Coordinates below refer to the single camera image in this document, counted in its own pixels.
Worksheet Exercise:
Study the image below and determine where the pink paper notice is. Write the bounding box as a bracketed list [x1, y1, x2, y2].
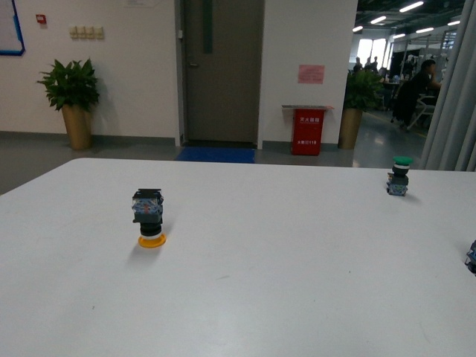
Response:
[297, 65, 325, 85]

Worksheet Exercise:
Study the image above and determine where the red fire alarm button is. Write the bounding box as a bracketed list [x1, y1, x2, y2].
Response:
[36, 14, 47, 25]

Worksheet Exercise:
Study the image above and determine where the grey curtain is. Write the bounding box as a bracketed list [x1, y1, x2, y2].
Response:
[419, 1, 475, 172]

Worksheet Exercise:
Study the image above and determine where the blue floor mat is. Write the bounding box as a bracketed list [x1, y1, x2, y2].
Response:
[176, 147, 255, 164]

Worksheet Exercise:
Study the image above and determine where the yellow push button switch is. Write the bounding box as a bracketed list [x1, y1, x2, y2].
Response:
[132, 188, 167, 248]

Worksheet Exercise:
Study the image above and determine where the green push button switch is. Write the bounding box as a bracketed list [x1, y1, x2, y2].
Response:
[387, 156, 413, 196]

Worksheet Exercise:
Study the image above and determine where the red push button switch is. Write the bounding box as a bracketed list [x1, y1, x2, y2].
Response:
[465, 241, 476, 275]

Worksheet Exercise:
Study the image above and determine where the blue framed whiteboard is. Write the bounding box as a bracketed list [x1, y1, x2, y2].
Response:
[0, 0, 25, 57]

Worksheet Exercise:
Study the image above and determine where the white chair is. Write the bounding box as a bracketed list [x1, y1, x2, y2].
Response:
[407, 95, 437, 129]

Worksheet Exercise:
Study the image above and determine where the left potted plant gold pot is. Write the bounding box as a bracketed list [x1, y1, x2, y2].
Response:
[38, 59, 100, 150]

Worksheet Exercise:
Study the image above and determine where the right potted plant gold pot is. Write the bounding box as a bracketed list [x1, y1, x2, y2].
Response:
[338, 70, 382, 149]

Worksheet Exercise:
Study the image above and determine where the beige wall switch panel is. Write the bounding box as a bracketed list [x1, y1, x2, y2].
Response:
[68, 25, 105, 39]

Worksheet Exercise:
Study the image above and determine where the potted plant gold pot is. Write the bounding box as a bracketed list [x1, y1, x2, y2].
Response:
[38, 59, 100, 150]
[338, 70, 382, 149]

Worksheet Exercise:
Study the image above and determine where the red fire extinguisher box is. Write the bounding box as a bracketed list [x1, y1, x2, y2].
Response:
[282, 104, 334, 156]

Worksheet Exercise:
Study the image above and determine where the seated person in black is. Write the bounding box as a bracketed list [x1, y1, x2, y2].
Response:
[393, 59, 442, 132]

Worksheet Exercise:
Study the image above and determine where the grey door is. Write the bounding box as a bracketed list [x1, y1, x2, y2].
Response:
[183, 1, 265, 146]

